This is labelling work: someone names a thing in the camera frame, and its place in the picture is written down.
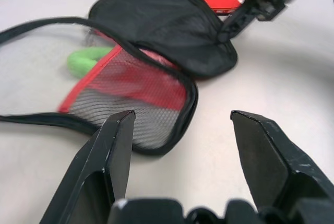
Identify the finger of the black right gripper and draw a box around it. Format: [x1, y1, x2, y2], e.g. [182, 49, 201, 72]
[218, 0, 258, 43]

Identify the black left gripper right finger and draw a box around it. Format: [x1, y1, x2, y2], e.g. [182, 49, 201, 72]
[230, 110, 334, 224]

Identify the black mesh paddle case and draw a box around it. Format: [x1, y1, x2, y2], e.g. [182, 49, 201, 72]
[0, 0, 238, 157]

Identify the green fuzzy loop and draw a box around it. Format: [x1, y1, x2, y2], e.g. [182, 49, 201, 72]
[66, 46, 114, 79]

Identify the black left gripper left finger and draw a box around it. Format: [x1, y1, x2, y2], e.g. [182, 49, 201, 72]
[39, 109, 136, 224]

